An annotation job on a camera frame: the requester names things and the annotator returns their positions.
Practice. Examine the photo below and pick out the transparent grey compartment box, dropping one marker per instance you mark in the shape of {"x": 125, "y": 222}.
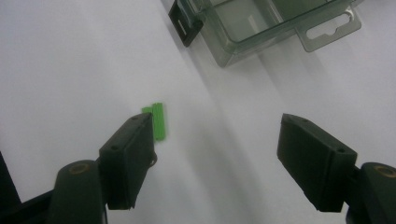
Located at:
{"x": 249, "y": 18}

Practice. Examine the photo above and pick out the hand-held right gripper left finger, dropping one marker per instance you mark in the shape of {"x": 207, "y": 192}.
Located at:
{"x": 127, "y": 161}

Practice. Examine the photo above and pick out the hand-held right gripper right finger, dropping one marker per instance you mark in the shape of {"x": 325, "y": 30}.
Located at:
{"x": 317, "y": 165}

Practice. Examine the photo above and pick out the green plastic piece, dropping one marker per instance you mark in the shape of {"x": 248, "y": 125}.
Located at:
{"x": 159, "y": 121}

